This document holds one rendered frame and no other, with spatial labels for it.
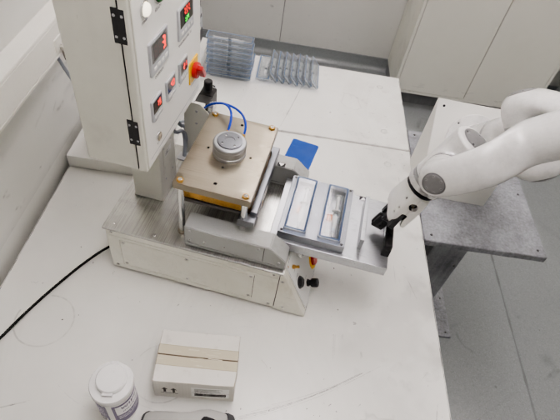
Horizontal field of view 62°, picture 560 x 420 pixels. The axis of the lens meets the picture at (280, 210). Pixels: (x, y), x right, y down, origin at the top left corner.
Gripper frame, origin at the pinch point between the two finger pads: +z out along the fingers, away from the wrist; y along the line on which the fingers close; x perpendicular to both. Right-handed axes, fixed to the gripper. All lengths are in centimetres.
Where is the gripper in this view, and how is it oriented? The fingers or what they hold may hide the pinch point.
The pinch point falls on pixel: (380, 221)
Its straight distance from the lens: 118.0
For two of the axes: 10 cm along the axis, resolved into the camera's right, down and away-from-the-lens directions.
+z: -4.5, 5.3, 7.2
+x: -8.7, -4.6, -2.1
